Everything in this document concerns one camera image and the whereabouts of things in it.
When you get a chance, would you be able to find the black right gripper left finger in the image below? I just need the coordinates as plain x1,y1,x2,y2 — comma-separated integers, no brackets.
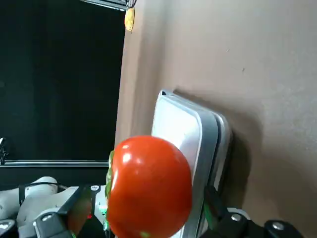
33,185,94,238

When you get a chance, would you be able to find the round orange checkered bread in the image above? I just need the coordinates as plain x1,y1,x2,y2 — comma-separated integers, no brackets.
124,7,136,32

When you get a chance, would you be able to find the aluminium frame profile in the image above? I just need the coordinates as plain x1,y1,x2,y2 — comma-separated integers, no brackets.
0,159,111,169
80,0,127,12

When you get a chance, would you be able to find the silver digital kitchen scale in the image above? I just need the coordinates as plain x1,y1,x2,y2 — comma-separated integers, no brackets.
151,89,233,238

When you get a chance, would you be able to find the red tomato with green calyx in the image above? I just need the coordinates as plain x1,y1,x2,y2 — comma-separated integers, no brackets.
105,135,193,238

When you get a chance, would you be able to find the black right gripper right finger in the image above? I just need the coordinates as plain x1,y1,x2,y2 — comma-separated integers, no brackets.
198,185,306,238

